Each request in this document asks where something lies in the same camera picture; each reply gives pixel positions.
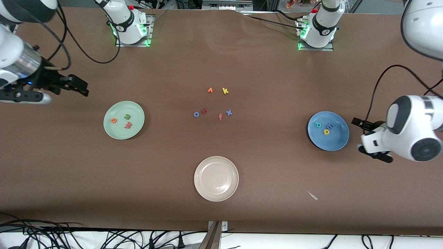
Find beige plate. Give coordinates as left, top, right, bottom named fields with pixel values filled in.
left=194, top=156, right=239, bottom=202

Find green plate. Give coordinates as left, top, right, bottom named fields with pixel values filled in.
left=103, top=101, right=145, bottom=140

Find blue plate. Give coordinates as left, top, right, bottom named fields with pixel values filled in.
left=307, top=111, right=350, bottom=151

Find brown paper table cover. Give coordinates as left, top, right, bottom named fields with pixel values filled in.
left=0, top=7, right=443, bottom=236

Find grey camera post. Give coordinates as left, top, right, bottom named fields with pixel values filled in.
left=199, top=221, right=222, bottom=249

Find thin black table cable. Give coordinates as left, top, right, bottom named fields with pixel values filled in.
left=247, top=15, right=301, bottom=27

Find orange brown object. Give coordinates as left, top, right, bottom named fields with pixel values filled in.
left=286, top=0, right=312, bottom=9

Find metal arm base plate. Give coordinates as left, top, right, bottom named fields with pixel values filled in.
left=297, top=19, right=335, bottom=52
left=115, top=15, right=153, bottom=47

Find grey metal box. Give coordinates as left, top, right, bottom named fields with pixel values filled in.
left=202, top=0, right=253, bottom=11

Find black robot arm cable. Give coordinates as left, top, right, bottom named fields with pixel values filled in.
left=57, top=3, right=121, bottom=64
left=10, top=0, right=72, bottom=70
left=367, top=64, right=443, bottom=122

